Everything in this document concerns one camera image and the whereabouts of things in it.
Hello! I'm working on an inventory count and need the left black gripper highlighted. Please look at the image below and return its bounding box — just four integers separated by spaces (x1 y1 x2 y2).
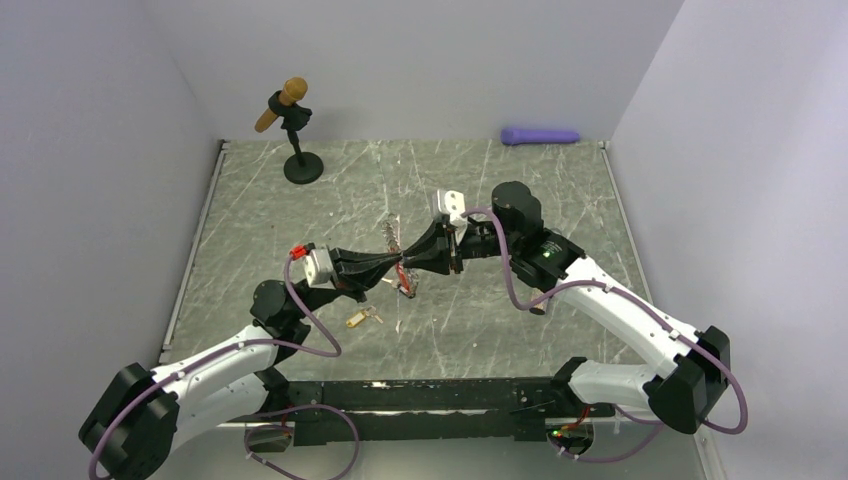
291 244 402 320

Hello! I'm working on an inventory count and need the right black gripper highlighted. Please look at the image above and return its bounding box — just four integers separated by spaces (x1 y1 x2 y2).
404 220 519 275

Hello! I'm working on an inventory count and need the red handled metal keyring holder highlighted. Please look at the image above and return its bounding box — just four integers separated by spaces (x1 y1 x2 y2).
380 213 420 299

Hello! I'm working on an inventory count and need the yellow tagged key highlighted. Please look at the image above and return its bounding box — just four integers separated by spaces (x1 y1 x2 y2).
345 306 384 329

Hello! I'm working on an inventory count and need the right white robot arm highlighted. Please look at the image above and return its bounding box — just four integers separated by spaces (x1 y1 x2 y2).
401 181 748 434

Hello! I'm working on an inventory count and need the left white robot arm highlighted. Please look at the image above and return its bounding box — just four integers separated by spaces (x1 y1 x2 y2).
78 244 403 479

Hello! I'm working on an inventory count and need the black microphone stand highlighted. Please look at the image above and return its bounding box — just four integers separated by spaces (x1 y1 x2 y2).
282 129 324 185

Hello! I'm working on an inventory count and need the purple cylinder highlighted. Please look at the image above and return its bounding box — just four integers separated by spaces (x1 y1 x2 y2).
500 127 581 146

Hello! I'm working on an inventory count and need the brown microphone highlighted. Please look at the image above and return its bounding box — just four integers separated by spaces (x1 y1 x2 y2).
254 77 312 133

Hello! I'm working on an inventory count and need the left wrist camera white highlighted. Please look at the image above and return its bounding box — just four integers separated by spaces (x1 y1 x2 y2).
290 243 334 287

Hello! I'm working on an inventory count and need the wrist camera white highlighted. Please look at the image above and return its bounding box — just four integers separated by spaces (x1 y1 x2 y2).
431 189 467 228
290 243 334 287

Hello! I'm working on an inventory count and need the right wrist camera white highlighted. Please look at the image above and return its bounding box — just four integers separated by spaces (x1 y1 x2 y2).
431 189 467 228

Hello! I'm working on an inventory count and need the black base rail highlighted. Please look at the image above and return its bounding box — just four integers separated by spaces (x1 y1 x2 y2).
242 377 614 446

